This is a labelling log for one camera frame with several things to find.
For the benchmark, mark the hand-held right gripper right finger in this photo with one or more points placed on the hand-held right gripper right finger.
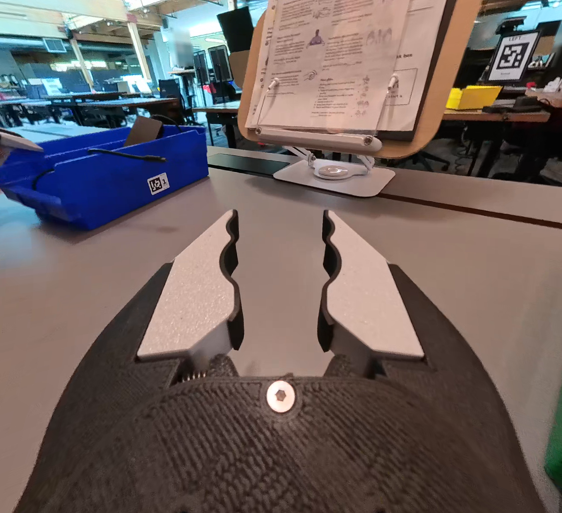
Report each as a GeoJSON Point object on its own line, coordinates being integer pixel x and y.
{"type": "Point", "coordinates": [369, 302]}

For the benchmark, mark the black panel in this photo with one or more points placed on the black panel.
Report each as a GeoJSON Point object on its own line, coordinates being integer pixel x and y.
{"type": "Point", "coordinates": [235, 30]}

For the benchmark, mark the blue header laminated sheet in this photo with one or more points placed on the blue header laminated sheet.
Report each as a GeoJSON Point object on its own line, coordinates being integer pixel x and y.
{"type": "Point", "coordinates": [342, 61]}

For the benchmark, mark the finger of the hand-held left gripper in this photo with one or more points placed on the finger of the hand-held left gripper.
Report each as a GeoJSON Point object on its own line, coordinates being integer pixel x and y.
{"type": "Point", "coordinates": [13, 139]}

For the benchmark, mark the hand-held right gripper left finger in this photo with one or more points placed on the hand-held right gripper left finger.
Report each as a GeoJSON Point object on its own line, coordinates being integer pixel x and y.
{"type": "Point", "coordinates": [193, 302]}

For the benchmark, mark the green plastic bin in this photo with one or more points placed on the green plastic bin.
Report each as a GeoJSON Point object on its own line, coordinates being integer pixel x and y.
{"type": "Point", "coordinates": [555, 456]}

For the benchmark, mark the dark wooden table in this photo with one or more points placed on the dark wooden table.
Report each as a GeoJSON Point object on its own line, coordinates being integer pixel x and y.
{"type": "Point", "coordinates": [131, 103]}

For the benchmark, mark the yellow plastic bin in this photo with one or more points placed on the yellow plastic bin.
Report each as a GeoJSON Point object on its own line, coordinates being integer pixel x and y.
{"type": "Point", "coordinates": [476, 98]}

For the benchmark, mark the black white marker sign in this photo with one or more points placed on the black white marker sign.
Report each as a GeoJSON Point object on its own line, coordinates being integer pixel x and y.
{"type": "Point", "coordinates": [513, 56]}

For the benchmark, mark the black desktop device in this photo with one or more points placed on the black desktop device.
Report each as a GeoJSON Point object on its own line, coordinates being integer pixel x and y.
{"type": "Point", "coordinates": [522, 105]}

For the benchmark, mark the black office chair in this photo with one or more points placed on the black office chair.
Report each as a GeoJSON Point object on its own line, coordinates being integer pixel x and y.
{"type": "Point", "coordinates": [171, 89]}

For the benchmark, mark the white instruction sheet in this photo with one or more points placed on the white instruction sheet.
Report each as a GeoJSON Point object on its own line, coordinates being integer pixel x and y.
{"type": "Point", "coordinates": [432, 39]}

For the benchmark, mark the blue plastic bin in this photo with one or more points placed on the blue plastic bin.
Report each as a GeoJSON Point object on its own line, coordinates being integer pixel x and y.
{"type": "Point", "coordinates": [101, 197]}

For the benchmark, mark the wooden document stand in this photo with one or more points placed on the wooden document stand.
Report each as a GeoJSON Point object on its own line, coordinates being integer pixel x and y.
{"type": "Point", "coordinates": [456, 61]}

